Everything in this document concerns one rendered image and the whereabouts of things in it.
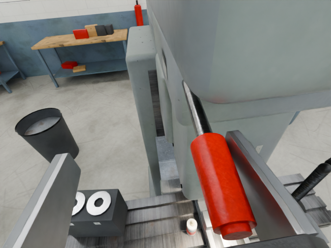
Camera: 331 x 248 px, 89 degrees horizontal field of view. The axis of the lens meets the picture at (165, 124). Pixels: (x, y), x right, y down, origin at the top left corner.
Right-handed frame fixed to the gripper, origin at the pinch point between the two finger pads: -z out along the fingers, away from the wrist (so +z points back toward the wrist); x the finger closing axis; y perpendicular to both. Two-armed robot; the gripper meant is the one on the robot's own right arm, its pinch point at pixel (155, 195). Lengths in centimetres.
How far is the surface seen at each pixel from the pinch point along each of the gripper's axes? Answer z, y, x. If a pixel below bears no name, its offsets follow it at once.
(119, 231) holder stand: -20, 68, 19
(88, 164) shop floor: -136, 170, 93
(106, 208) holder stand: -24, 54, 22
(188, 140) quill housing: -15.7, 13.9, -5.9
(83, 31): -384, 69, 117
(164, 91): -34.1, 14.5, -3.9
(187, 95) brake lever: -8.4, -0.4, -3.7
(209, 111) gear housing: -11.2, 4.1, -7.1
